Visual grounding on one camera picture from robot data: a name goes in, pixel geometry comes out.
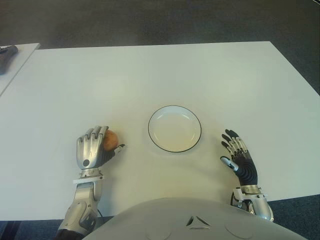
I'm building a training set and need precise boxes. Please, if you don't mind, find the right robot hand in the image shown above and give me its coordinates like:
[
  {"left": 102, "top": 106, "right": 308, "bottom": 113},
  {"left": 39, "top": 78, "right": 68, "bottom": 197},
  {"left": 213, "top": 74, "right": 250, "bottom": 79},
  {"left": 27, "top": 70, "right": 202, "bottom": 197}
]
[{"left": 219, "top": 128, "right": 258, "bottom": 187}]

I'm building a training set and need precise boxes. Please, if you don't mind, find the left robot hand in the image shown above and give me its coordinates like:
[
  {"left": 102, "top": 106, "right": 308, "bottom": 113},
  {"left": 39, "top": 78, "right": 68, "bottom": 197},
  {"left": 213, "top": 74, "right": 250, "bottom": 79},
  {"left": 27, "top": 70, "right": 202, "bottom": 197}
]
[{"left": 75, "top": 124, "right": 127, "bottom": 170}]

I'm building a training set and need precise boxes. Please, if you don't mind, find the red yellow apple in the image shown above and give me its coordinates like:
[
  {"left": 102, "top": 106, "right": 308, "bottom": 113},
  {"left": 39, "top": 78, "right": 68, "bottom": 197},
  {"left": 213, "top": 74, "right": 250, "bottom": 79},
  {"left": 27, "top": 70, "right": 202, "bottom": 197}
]
[{"left": 103, "top": 129, "right": 119, "bottom": 153}]

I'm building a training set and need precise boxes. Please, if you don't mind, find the white plate with black rim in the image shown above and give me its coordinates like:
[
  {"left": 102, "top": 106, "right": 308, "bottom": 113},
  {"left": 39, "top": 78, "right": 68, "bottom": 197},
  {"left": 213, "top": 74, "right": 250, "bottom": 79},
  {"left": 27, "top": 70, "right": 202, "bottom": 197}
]
[{"left": 147, "top": 105, "right": 203, "bottom": 154}]

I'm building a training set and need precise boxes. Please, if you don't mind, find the grey robot torso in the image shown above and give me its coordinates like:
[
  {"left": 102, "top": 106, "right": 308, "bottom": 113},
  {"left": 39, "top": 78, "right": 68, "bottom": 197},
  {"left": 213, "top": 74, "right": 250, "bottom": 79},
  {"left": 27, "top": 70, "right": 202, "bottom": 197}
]
[{"left": 77, "top": 197, "right": 320, "bottom": 240}]

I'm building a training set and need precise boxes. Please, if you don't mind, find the white side table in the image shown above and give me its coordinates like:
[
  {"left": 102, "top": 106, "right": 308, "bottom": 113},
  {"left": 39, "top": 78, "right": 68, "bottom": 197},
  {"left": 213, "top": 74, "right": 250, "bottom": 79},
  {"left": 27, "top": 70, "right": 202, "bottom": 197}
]
[{"left": 0, "top": 42, "right": 41, "bottom": 97}]

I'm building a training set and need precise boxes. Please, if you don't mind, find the brown object on side table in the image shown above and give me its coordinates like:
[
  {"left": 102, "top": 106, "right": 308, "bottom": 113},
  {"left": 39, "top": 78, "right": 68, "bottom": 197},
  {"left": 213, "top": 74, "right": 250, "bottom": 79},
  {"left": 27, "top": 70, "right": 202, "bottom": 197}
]
[{"left": 0, "top": 45, "right": 20, "bottom": 75}]

